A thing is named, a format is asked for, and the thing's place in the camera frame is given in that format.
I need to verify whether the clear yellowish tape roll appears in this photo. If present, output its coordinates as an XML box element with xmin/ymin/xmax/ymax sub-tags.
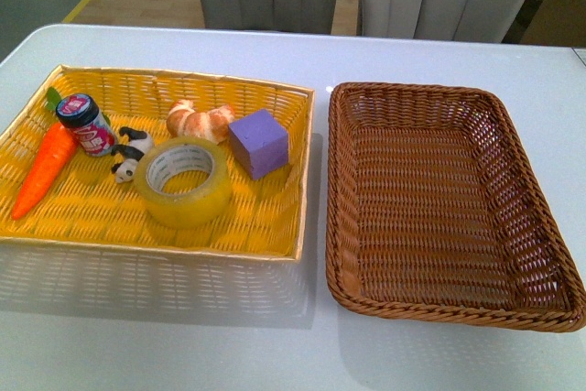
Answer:
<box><xmin>134</xmin><ymin>136</ymin><xmax>232</xmax><ymax>229</ymax></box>

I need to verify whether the brown wicker basket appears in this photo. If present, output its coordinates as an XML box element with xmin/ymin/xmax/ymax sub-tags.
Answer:
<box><xmin>325</xmin><ymin>82</ymin><xmax>585</xmax><ymax>332</ymax></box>

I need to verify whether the yellow wicker basket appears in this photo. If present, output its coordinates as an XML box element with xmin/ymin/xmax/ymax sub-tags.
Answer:
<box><xmin>1</xmin><ymin>65</ymin><xmax>319</xmax><ymax>325</ymax></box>

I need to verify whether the purple foam cube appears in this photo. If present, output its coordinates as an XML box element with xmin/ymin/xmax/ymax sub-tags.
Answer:
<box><xmin>228</xmin><ymin>109</ymin><xmax>289</xmax><ymax>180</ymax></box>

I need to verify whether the toy croissant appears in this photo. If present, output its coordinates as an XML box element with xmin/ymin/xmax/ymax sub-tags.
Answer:
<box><xmin>166</xmin><ymin>100</ymin><xmax>235</xmax><ymax>145</ymax></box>

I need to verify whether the panda figurine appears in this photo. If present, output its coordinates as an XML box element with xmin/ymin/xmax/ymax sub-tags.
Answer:
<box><xmin>111</xmin><ymin>126</ymin><xmax>155</xmax><ymax>184</ymax></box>

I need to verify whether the small pink labelled jar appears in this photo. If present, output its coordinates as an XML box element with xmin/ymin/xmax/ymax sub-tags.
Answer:
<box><xmin>55</xmin><ymin>93</ymin><xmax>117</xmax><ymax>157</ymax></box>

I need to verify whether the orange toy carrot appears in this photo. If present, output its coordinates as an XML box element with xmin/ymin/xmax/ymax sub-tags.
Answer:
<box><xmin>11</xmin><ymin>87</ymin><xmax>79</xmax><ymax>221</ymax></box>

